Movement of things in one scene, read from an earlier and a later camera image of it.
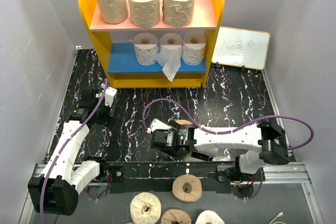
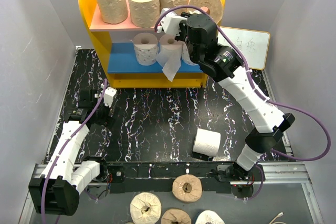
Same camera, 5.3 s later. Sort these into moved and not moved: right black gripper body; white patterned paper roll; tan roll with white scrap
Moved: right black gripper body; tan roll with white scrap
Not moved: white patterned paper roll
